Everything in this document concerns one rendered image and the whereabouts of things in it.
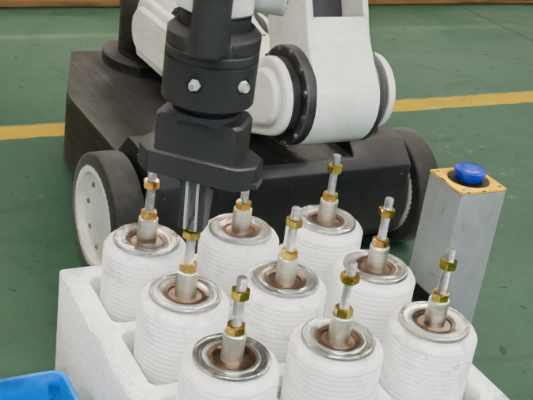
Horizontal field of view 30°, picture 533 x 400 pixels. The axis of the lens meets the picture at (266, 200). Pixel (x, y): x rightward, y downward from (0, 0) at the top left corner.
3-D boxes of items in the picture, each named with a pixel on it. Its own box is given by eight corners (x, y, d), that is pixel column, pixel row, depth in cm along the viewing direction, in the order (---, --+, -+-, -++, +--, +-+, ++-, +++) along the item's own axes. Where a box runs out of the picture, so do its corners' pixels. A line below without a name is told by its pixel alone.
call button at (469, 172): (445, 176, 126) (448, 162, 125) (470, 174, 128) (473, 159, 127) (464, 190, 123) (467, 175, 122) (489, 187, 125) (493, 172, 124)
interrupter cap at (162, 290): (133, 290, 104) (134, 284, 103) (189, 271, 109) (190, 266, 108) (178, 325, 99) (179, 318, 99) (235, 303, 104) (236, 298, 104)
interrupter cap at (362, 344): (298, 358, 96) (300, 351, 96) (301, 317, 103) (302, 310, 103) (376, 369, 96) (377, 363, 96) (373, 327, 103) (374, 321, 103)
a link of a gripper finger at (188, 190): (193, 219, 102) (200, 164, 99) (183, 232, 99) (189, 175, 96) (179, 215, 102) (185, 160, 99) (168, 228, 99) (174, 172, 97)
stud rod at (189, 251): (189, 285, 103) (197, 221, 99) (181, 283, 103) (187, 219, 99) (192, 280, 104) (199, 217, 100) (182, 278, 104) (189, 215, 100)
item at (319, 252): (330, 371, 126) (354, 247, 118) (258, 350, 128) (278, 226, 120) (347, 333, 134) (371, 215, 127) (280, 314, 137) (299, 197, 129)
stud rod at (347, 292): (334, 328, 99) (347, 263, 96) (336, 324, 100) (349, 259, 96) (343, 331, 99) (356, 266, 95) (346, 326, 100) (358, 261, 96)
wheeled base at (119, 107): (10, 121, 196) (14, -48, 182) (243, 106, 221) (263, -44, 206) (125, 284, 147) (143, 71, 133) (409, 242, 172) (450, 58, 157)
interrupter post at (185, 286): (168, 294, 104) (171, 267, 102) (186, 288, 105) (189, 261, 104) (182, 305, 102) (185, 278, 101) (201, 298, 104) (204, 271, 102)
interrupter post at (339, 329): (325, 347, 99) (331, 319, 97) (325, 333, 101) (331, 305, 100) (349, 350, 99) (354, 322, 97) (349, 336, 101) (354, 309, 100)
